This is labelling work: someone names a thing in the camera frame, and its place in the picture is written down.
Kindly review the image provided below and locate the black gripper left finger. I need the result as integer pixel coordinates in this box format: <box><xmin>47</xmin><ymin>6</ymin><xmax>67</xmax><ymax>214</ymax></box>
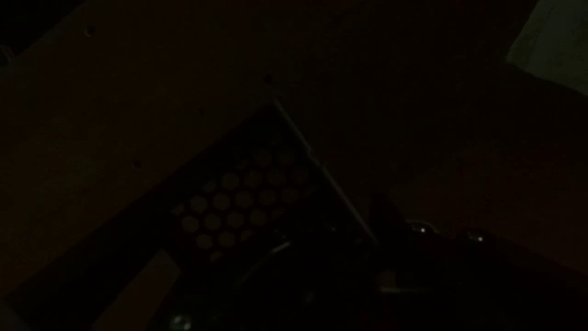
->
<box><xmin>319</xmin><ymin>229</ymin><xmax>376</xmax><ymax>297</ymax></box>

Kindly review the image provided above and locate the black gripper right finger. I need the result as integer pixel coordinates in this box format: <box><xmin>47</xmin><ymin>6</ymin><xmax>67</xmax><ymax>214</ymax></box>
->
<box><xmin>376</xmin><ymin>210</ymin><xmax>431</xmax><ymax>291</ymax></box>

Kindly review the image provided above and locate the black box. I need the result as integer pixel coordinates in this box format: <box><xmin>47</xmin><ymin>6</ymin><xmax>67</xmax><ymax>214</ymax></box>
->
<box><xmin>91</xmin><ymin>100</ymin><xmax>383</xmax><ymax>331</ymax></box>

